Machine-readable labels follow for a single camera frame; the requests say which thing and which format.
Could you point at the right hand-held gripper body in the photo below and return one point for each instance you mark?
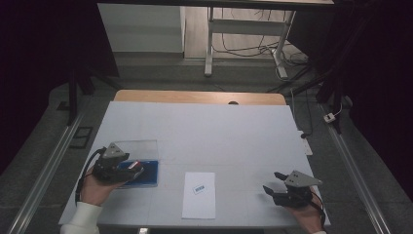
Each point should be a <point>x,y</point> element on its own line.
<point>297,193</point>

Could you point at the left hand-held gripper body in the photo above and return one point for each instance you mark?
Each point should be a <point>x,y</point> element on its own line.
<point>108,169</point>

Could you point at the red stamp with white base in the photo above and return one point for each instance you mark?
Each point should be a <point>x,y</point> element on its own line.
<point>134,164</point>

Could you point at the blue ink pad clear case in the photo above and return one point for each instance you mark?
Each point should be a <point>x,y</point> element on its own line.
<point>150,174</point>

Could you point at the person's left hand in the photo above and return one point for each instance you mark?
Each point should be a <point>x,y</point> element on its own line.
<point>94,191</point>

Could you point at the person's right hand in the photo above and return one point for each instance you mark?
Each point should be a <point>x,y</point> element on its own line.
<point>310,217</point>

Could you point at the black floor plate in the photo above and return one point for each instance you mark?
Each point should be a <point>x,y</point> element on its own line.
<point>81,137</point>

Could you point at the white paper sheet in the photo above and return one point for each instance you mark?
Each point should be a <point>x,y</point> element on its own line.
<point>198,204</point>

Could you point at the white power plug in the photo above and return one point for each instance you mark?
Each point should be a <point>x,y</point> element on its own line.
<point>329,117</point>

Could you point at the white table cover board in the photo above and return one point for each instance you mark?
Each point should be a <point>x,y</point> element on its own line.
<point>211,136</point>

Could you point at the black tripod stand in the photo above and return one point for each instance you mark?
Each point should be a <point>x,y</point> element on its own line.
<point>73,94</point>

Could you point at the white cabinet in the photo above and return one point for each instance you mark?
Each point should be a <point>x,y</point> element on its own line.
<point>139,29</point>

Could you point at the black curtain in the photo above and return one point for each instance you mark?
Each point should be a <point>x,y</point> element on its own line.
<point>39,48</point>
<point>380,65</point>

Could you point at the aluminium rail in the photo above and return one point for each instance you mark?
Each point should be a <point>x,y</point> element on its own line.
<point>42,175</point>
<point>357,175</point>

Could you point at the white desk frame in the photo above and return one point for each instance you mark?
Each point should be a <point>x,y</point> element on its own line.
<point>246,26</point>

